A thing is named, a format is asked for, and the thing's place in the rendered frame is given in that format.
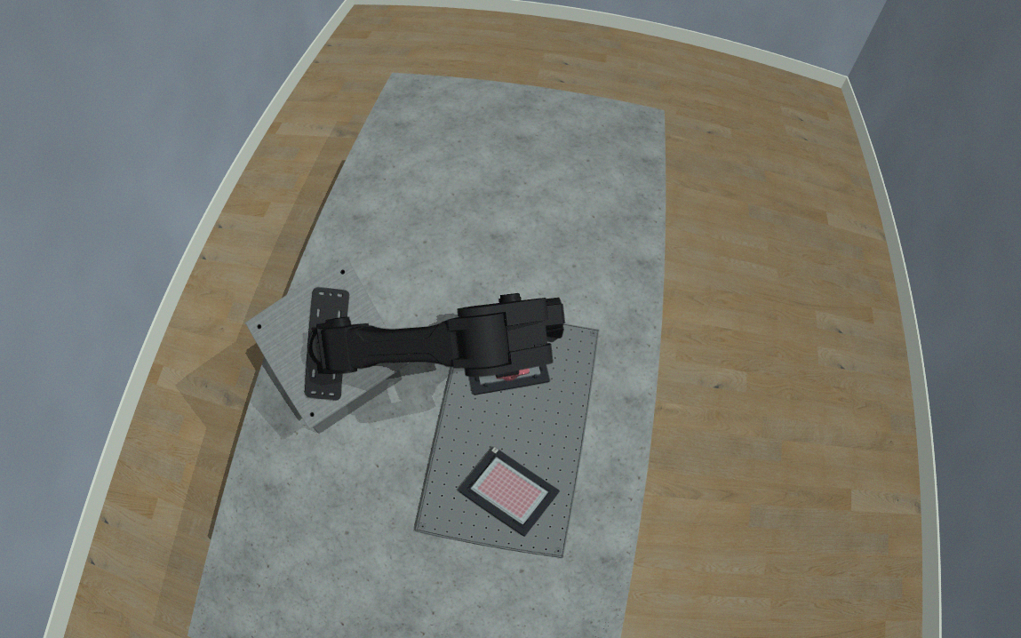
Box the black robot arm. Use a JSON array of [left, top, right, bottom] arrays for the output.
[[305, 287, 565, 401]]

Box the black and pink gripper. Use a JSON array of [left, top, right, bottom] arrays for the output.
[[496, 369, 530, 381]]

